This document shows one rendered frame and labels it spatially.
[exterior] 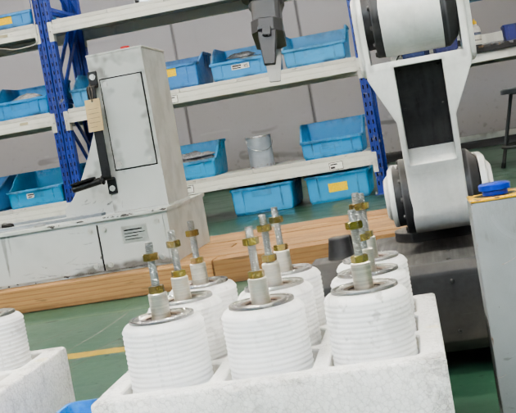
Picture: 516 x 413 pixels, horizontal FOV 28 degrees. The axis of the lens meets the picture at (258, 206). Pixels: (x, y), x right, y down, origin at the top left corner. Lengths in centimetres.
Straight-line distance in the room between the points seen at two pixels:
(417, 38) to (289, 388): 85
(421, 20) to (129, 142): 180
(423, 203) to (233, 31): 794
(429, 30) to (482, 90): 781
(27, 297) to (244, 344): 234
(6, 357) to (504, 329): 68
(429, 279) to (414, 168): 27
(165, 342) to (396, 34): 82
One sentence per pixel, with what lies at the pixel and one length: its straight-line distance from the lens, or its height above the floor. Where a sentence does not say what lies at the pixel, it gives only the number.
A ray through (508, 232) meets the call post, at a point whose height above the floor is 27.
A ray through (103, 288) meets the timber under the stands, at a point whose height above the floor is 4.
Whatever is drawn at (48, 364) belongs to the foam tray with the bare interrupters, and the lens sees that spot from 150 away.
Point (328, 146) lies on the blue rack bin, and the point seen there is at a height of 32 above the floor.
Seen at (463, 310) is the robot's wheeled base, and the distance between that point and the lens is 169.
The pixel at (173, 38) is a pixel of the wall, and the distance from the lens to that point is 989.
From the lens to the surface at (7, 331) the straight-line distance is 148.
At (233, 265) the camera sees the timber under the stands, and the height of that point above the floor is 5.
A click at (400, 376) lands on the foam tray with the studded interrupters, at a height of 17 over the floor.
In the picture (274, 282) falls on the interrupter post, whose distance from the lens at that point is 128.
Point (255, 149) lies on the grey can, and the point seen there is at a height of 37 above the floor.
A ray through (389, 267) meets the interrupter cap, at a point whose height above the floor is 25.
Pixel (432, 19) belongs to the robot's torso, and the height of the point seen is 58.
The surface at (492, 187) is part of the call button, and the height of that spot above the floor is 33.
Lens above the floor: 44
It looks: 4 degrees down
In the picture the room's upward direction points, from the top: 10 degrees counter-clockwise
